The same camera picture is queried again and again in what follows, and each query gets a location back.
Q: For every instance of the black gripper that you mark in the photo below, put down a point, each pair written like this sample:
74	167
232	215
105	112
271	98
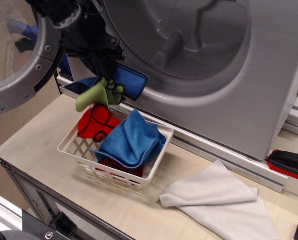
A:
87	34

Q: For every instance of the blue and green felt garment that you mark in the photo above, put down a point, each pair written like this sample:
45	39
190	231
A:
126	82

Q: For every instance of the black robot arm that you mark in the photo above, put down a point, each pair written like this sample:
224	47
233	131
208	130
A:
52	8

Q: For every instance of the grey round machine door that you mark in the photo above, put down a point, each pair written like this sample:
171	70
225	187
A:
16	91

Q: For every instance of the white plastic laundry basket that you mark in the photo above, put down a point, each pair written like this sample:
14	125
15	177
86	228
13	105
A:
121	147

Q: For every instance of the grey toy washing machine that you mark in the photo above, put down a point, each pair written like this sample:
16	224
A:
224	70

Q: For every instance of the red felt garment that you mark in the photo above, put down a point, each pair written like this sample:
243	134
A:
96	124

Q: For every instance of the light blue cloth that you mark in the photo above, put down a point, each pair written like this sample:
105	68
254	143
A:
133	143

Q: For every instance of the blue clamp behind door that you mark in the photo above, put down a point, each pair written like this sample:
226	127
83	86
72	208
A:
63	65

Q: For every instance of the grey folded cloth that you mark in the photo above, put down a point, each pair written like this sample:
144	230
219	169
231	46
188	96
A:
219	201

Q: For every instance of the red and black clamp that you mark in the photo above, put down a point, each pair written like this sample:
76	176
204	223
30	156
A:
284	162

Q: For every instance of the aluminium table frame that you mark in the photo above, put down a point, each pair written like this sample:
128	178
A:
56	211

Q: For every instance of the black mount with bolt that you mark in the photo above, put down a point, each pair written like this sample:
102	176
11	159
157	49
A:
32	229

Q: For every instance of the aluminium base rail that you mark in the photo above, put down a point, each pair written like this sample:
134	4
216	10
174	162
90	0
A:
256	170

